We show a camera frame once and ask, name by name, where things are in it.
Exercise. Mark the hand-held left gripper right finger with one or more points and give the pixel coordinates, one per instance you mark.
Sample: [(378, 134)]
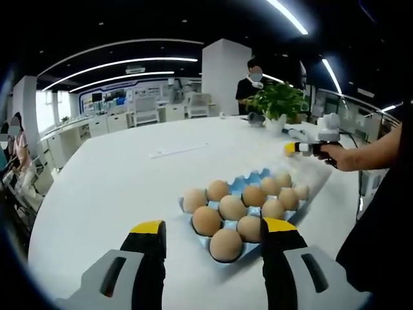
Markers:
[(279, 258)]

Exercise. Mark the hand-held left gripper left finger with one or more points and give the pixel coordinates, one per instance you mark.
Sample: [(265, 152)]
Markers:
[(145, 258)]

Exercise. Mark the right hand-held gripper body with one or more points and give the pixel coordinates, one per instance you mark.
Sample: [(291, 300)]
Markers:
[(329, 127)]

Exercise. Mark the group of brown eggs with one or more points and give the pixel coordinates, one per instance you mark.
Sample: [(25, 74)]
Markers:
[(226, 245)]

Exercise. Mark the blue egg tray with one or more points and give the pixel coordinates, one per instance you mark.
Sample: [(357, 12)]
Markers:
[(237, 186)]

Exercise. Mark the white plastic egg carton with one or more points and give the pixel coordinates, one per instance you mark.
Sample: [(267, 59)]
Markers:
[(313, 174)]

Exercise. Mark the person's right hand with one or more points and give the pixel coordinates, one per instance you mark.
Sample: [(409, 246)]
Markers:
[(342, 158)]

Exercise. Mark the white and blue device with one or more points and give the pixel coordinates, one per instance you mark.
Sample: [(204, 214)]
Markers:
[(295, 133)]

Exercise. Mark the grey device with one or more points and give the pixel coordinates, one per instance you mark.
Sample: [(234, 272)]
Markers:
[(255, 119)]

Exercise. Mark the green potted plant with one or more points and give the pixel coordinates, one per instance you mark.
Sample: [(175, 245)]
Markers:
[(280, 100)]

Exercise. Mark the ceiling light strip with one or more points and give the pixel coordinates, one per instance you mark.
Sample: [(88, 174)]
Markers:
[(151, 59), (138, 75), (300, 28), (330, 74)]

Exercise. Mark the white table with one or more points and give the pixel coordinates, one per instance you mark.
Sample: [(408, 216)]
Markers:
[(113, 181)]

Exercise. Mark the white square pillar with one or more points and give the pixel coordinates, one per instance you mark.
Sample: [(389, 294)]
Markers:
[(222, 77)]

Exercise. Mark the white mesh chair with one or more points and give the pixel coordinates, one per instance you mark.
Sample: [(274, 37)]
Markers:
[(146, 110), (199, 106)]

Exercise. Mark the person's black shirt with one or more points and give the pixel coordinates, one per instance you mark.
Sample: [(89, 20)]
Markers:
[(384, 226)]

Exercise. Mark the white cabinet row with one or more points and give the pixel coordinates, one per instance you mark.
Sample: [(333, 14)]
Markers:
[(96, 126)]

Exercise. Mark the ceiling air conditioner unit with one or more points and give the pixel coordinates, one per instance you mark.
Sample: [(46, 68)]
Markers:
[(135, 69)]

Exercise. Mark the blue-framed display wall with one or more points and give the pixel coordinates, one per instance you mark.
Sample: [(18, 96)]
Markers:
[(113, 98)]

